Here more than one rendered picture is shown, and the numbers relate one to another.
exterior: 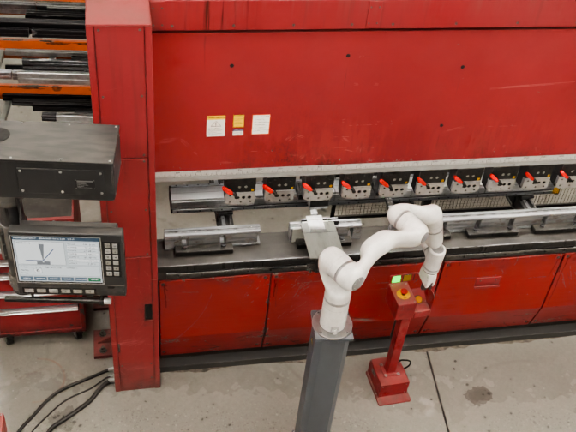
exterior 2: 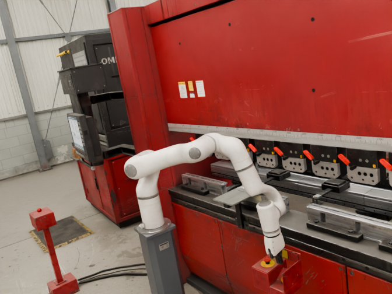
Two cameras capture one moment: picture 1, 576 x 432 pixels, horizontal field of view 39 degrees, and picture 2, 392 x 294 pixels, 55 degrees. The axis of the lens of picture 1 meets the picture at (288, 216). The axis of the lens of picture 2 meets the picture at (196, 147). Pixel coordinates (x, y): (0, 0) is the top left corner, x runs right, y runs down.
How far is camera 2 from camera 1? 368 cm
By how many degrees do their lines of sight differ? 66
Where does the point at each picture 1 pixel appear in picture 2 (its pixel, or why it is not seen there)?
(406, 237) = (181, 149)
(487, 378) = not seen: outside the picture
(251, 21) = (178, 8)
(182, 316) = (185, 237)
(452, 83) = (308, 39)
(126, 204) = (137, 129)
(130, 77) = (122, 43)
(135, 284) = not seen: hidden behind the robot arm
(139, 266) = not seen: hidden behind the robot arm
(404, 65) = (266, 26)
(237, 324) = (211, 261)
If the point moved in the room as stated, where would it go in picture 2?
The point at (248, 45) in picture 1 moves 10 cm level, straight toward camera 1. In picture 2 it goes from (182, 27) to (169, 28)
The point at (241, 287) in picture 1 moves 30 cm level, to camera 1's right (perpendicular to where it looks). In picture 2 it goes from (205, 224) to (224, 240)
